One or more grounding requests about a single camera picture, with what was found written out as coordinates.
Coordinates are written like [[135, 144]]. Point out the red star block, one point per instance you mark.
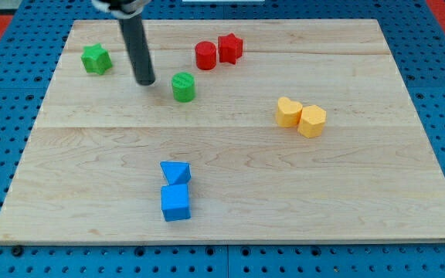
[[230, 48]]

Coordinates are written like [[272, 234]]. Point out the green star block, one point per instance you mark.
[[96, 59]]

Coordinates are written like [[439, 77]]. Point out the light wooden board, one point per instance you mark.
[[90, 173]]

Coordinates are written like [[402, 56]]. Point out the blue triangle block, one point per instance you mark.
[[176, 172]]

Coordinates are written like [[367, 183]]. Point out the green cylinder block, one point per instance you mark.
[[183, 87]]

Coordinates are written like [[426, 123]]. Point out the yellow heart block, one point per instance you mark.
[[288, 112]]

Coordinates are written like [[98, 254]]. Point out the blue cube block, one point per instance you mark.
[[175, 204]]

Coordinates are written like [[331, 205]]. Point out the red cylinder block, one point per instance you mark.
[[205, 55]]

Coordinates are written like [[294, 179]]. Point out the yellow pentagon block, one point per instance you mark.
[[312, 121]]

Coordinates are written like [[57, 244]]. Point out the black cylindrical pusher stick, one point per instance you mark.
[[132, 30]]

